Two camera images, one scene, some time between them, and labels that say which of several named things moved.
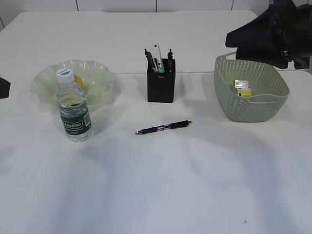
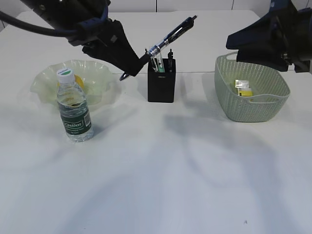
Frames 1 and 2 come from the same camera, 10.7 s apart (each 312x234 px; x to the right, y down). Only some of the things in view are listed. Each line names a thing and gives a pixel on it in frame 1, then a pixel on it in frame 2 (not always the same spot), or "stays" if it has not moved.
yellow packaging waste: [243, 89] stays
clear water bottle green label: [73, 107] stays
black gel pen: [168, 126] → [168, 41]
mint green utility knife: [161, 68] stays
